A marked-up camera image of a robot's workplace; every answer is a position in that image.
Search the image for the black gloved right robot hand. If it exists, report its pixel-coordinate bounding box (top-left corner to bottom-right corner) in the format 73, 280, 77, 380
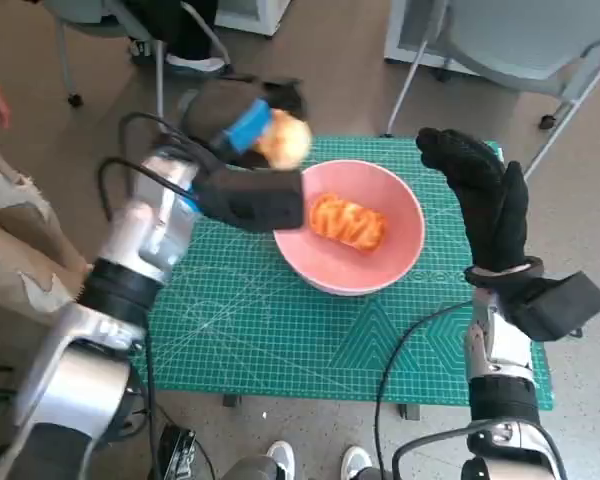
415, 127, 531, 274

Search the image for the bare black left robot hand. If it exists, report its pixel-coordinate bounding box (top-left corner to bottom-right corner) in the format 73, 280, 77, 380
179, 79, 311, 171

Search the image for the round toy bread bun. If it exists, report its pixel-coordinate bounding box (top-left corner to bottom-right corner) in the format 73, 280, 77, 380
254, 109, 314, 170

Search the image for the pink bowl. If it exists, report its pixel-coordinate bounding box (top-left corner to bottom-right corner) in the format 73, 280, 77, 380
272, 159, 426, 296

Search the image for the braided toy bread loaf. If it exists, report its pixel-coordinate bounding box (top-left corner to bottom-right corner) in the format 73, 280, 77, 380
308, 193, 389, 254

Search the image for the person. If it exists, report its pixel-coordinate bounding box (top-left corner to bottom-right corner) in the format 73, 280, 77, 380
124, 0, 231, 76
0, 69, 96, 326
224, 439, 381, 480

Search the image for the grey mesh office chair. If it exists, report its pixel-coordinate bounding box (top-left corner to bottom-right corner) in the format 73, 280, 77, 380
384, 0, 600, 179

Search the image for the green cutting mat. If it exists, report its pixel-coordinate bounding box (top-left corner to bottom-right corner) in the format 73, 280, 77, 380
129, 137, 554, 411

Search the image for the black box device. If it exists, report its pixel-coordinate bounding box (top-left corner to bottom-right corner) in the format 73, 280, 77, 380
157, 424, 199, 480

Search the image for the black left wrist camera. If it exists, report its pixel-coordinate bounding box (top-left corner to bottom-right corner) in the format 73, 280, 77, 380
192, 167, 306, 232

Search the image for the black right arm loop cable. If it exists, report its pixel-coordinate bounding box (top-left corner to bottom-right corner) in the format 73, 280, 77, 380
392, 419, 566, 480

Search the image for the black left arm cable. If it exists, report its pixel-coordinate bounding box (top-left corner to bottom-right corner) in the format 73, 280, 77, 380
97, 112, 221, 480

